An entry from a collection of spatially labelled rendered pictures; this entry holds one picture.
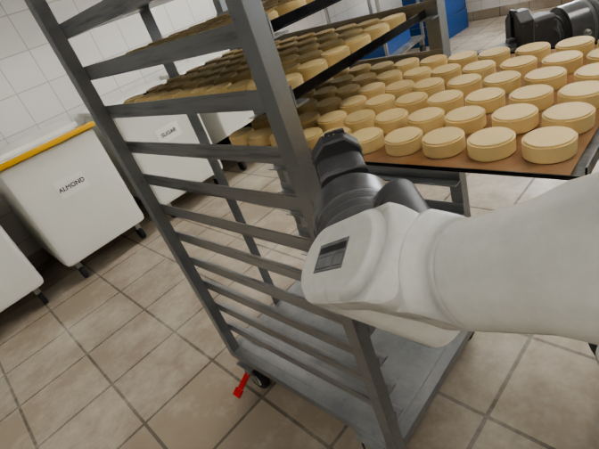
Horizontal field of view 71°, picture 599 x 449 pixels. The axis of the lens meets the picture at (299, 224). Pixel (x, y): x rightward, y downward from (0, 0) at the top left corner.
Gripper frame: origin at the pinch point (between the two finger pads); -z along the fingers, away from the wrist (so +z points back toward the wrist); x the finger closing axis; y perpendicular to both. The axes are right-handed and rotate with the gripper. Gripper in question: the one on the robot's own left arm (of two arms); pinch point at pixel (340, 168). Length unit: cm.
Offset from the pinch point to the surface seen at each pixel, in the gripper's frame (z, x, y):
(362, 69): -43.1, 0.6, -11.4
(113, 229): -168, -72, 132
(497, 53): -23.0, 0.9, -30.6
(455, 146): 3.2, -0.1, -13.6
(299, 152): -6.1, 1.3, 4.5
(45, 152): -163, -18, 139
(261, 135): -21.4, 0.4, 10.7
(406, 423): -10, -73, 1
